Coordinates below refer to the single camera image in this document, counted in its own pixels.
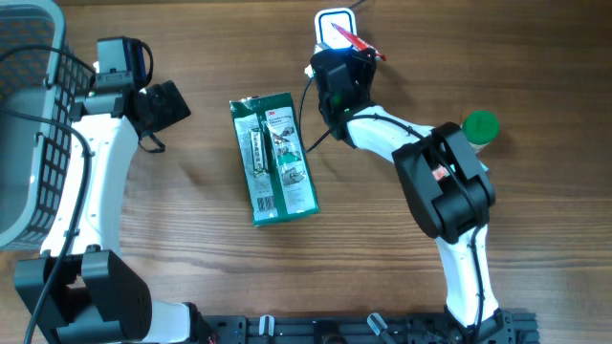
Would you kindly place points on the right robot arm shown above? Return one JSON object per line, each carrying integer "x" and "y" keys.
{"x": 447, "y": 190}

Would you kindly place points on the teal wet wipes pack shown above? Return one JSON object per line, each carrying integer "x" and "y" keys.
{"x": 485, "y": 167}

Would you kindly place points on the green lidded small jar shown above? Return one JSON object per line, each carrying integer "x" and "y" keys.
{"x": 480, "y": 127}

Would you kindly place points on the green glove package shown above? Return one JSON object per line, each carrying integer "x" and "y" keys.
{"x": 287, "y": 192}

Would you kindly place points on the grey plastic mesh basket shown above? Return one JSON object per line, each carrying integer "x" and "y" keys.
{"x": 40, "y": 78}

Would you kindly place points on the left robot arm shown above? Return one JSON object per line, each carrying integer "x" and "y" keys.
{"x": 79, "y": 290}

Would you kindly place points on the green white candy bar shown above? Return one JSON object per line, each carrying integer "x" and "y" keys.
{"x": 258, "y": 153}

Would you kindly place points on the orange tissue pack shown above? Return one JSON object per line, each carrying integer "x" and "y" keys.
{"x": 440, "y": 172}

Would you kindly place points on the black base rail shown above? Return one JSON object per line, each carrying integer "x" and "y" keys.
{"x": 427, "y": 328}

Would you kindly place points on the white barcode scanner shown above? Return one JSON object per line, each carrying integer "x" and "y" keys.
{"x": 327, "y": 36}

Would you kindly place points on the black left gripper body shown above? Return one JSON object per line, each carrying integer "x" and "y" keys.
{"x": 169, "y": 110}

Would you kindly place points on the red Nescafe coffee stick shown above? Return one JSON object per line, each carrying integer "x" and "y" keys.
{"x": 358, "y": 43}

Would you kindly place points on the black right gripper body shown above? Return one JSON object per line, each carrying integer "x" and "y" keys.
{"x": 341, "y": 55}

